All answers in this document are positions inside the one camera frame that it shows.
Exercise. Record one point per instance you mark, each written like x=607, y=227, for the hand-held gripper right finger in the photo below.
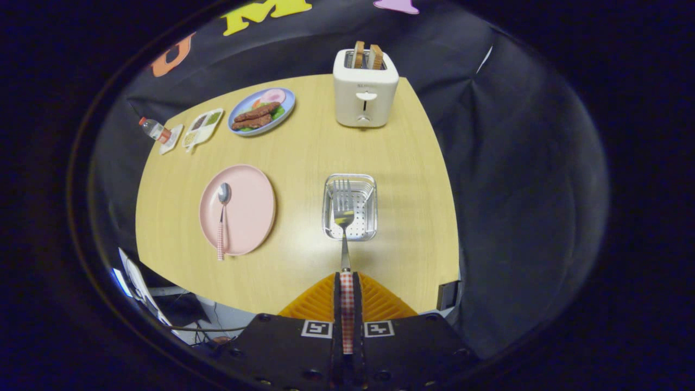
x=412, y=353

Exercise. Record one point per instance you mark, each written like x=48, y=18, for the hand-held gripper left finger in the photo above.
x=282, y=353

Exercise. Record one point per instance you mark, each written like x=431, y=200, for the pink plate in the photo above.
x=250, y=206

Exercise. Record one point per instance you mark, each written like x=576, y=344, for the white papers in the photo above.
x=136, y=282

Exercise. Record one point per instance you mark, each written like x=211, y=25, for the black backdrop cloth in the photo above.
x=516, y=190

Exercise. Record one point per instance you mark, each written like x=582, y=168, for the brown meat strip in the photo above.
x=251, y=122
x=258, y=112

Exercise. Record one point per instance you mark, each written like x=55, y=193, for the white divided tray with beans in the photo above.
x=202, y=130

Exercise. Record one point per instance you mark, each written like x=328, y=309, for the small white dish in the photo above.
x=174, y=141

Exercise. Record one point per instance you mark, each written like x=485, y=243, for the blue plate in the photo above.
x=288, y=106

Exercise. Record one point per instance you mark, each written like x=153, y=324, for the pink ham slice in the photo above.
x=273, y=96

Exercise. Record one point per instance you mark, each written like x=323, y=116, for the water bottle red cap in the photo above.
x=153, y=129

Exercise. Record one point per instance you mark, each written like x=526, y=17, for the white toaster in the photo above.
x=364, y=81

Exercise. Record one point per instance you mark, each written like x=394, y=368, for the toast slice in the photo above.
x=376, y=56
x=359, y=54

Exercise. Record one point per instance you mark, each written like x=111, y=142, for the black bracket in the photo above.
x=448, y=296

